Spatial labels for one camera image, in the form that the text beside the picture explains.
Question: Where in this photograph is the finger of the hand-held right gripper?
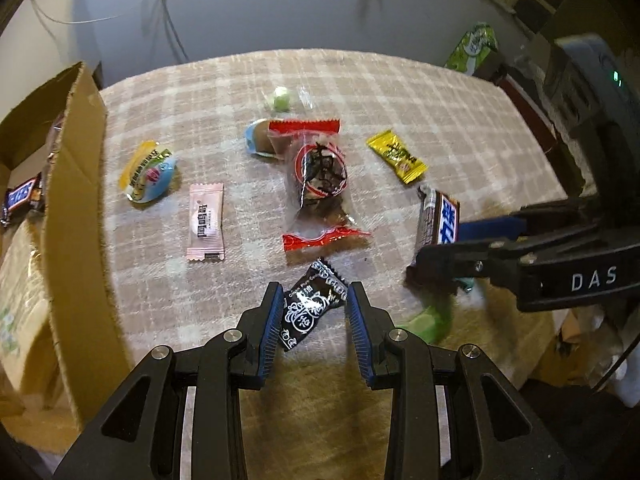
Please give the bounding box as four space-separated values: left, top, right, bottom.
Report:
457 196 608 246
414 225 623 291

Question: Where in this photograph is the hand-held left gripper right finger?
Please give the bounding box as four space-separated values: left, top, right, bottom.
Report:
344 281 576 480

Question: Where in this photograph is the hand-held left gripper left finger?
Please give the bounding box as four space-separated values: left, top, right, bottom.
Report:
52 281 286 480

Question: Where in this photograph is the black candy packet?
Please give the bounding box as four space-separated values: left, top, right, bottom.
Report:
278 257 349 352

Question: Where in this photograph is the brown chocolate bar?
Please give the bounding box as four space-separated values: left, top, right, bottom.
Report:
406 184 461 291
0 172 46 231

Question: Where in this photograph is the bright green snack packet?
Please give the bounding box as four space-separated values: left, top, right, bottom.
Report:
400 280 456 346

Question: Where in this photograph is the yellow candy packet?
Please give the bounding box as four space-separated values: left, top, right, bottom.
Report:
366 130 428 185

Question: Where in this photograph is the pink candy packet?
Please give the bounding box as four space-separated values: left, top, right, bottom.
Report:
186 182 226 263

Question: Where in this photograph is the red edged clear snack packet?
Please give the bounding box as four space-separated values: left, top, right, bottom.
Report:
267 117 373 266

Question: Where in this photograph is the blue jelly cup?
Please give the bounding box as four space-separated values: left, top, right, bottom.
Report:
243 118 281 161

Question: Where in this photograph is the yellow lid jelly cup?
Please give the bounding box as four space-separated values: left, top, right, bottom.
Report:
120 140 179 204

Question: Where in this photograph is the cardboard box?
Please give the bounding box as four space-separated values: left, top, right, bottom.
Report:
0 61 108 431

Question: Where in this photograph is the dark wooden furniture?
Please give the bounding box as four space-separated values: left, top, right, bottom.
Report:
475 55 586 196

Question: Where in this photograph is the green snack bag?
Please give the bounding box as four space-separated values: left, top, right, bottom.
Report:
444 22 500 77

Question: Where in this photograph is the white cable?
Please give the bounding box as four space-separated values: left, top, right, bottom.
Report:
30 0 151 26

